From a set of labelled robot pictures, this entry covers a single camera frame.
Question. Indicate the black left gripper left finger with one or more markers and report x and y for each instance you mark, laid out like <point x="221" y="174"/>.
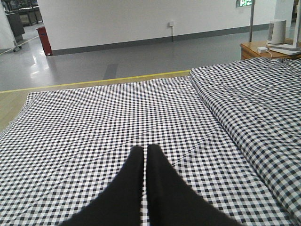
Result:
<point x="119" y="204"/>

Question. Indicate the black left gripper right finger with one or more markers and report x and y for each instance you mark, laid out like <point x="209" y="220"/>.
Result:
<point x="171" y="202"/>

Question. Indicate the black white checkered bed sheet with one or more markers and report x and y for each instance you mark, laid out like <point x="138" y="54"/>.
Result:
<point x="66" y="146"/>

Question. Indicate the black white checkered quilt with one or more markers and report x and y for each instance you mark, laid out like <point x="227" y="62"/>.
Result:
<point x="258" y="103"/>

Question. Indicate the wooden nightstand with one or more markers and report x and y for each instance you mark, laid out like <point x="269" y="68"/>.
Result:
<point x="249" y="50"/>

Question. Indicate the small white charger box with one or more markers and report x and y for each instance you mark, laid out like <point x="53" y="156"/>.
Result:
<point x="262" y="50"/>

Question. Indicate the red fire extinguisher box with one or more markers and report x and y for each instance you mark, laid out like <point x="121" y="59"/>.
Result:
<point x="44" y="41"/>

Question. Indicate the grey metal pole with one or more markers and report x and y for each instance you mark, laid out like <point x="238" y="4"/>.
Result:
<point x="251" y="21"/>

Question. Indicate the white cylindrical heater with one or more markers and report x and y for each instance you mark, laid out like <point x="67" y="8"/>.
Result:
<point x="277" y="32"/>

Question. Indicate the green exit sign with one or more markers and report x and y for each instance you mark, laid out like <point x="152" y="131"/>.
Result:
<point x="243" y="3"/>

